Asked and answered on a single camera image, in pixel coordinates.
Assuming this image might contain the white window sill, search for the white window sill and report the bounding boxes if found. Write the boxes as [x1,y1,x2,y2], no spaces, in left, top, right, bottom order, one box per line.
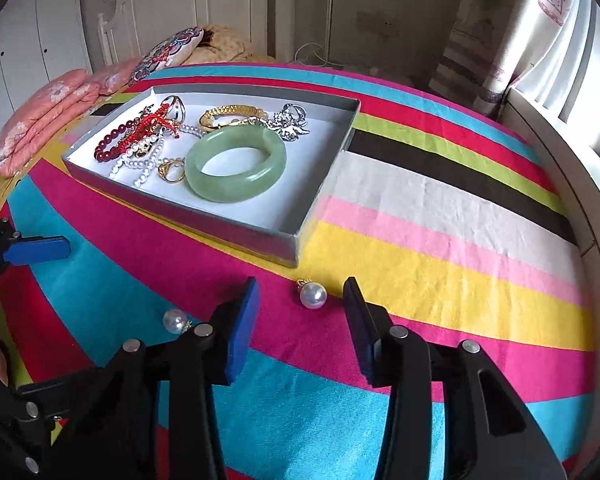
[500,85,600,311]

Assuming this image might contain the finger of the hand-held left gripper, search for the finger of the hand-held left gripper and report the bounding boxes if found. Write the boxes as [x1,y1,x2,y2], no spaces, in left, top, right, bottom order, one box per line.
[0,305,106,480]
[0,219,72,301]

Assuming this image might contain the silver flower brooch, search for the silver flower brooch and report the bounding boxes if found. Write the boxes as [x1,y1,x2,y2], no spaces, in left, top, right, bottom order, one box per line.
[267,102,312,142]

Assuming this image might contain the wall socket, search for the wall socket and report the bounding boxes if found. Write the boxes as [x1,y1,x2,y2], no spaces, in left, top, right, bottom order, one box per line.
[356,11,402,37]

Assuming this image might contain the grey cardboard jewelry box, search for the grey cardboard jewelry box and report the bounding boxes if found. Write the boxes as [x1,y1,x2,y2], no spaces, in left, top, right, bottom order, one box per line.
[61,86,362,269]

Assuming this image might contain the white wardrobe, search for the white wardrobe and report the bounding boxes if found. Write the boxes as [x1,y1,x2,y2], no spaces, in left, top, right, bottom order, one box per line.
[0,0,93,181]

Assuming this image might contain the sheer white curtain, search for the sheer white curtain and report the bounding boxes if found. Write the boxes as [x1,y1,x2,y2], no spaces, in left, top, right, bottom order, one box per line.
[512,0,600,161]

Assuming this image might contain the patterned striped curtain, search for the patterned striped curtain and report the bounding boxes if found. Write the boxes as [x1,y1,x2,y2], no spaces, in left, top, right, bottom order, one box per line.
[430,0,600,126]

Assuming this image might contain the green jade bangle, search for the green jade bangle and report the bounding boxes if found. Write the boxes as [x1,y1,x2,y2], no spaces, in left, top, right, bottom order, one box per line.
[185,127,288,204]

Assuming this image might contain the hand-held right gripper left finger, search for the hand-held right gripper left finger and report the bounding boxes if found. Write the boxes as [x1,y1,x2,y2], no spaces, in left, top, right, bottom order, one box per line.
[50,276,260,480]

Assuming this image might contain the colourful striped bed cover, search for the colourful striped bed cover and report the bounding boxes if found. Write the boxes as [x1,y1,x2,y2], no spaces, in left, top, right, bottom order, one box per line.
[0,62,598,480]

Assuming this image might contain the patterned floral cushion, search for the patterned floral cushion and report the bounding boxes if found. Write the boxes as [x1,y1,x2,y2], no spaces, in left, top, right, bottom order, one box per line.
[130,27,205,86]

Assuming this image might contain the beige quilt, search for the beige quilt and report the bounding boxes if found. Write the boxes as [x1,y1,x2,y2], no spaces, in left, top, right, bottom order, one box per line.
[182,24,276,66]

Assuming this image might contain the white pearl necklace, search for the white pearl necklace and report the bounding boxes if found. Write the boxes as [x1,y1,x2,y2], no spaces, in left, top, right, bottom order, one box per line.
[109,122,208,191]

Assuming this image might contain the dark red bead bracelet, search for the dark red bead bracelet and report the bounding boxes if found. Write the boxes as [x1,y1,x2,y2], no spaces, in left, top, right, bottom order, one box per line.
[94,119,146,162]

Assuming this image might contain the pink floral quilt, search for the pink floral quilt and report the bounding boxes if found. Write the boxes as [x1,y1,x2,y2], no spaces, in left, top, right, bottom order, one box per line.
[0,67,102,178]

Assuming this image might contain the gold bracelet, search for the gold bracelet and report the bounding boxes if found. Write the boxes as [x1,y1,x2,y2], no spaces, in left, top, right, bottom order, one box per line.
[198,105,261,131]

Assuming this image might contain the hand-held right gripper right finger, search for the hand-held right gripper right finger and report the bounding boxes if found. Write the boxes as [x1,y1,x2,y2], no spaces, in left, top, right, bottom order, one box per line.
[342,276,567,480]

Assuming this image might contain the pearl earring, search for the pearl earring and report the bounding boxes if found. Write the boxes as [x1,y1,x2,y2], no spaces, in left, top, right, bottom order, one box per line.
[162,308,193,334]
[296,279,327,311]

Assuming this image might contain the small pink floral pillow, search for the small pink floral pillow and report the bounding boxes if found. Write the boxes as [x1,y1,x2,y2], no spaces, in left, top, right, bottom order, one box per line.
[87,56,148,96]

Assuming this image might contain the white cable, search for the white cable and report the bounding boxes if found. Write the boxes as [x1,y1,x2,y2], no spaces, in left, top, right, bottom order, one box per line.
[294,42,346,68]

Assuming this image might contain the silver and gold ring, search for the silver and gold ring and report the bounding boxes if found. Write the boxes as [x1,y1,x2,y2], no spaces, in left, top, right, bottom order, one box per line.
[160,94,187,121]

